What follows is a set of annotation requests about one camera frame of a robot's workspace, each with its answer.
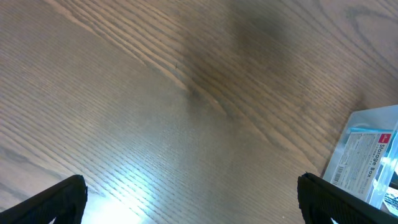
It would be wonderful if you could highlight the clear plastic storage container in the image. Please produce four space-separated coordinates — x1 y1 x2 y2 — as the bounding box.
322 105 397 217

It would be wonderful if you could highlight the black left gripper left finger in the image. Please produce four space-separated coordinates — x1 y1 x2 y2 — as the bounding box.
1 175 88 224

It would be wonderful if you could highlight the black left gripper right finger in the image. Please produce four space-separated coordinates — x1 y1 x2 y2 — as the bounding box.
297 173 397 224

